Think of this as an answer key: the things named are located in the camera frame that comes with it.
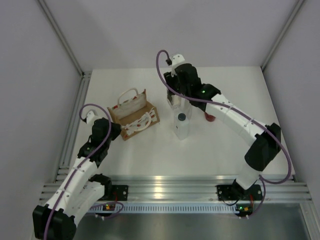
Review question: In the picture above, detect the red liquid bottle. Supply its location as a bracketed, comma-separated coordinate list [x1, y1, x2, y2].
[204, 112, 216, 122]

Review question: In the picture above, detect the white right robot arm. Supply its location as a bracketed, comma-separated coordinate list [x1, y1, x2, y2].
[159, 63, 282, 200]

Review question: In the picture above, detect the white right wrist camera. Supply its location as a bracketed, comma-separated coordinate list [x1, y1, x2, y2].
[171, 53, 186, 69]

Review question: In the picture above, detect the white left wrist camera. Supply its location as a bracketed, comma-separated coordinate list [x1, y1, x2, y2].
[84, 109, 99, 125]

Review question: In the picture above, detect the clear bottle black cap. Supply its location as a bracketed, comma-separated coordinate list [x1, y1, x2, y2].
[166, 90, 183, 111]

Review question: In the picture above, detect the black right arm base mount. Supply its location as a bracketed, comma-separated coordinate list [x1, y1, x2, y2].
[216, 184, 263, 202]

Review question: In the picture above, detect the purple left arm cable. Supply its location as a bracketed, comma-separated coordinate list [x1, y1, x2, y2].
[43, 103, 113, 238]

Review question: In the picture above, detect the burlap watermelon canvas bag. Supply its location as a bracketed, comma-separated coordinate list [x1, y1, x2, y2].
[107, 87, 160, 141]

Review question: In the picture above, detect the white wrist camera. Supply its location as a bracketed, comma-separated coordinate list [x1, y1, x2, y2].
[171, 53, 186, 69]
[84, 109, 99, 125]

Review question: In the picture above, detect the white lotion bottle black cap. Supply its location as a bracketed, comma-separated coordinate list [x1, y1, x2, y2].
[173, 109, 190, 140]

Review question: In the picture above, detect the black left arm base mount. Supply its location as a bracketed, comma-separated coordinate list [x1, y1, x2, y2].
[109, 185, 129, 202]

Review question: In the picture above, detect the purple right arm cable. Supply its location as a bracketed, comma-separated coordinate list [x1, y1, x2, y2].
[156, 49, 293, 218]

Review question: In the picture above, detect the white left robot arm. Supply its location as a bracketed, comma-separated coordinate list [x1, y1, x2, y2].
[32, 117, 122, 240]

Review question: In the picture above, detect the slotted grey cable duct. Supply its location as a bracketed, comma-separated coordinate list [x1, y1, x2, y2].
[88, 203, 239, 214]

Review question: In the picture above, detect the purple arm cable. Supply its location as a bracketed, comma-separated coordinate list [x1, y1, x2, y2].
[156, 49, 293, 218]
[43, 103, 113, 238]

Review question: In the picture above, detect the aluminium front rail frame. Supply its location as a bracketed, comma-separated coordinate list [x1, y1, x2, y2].
[38, 173, 313, 203]

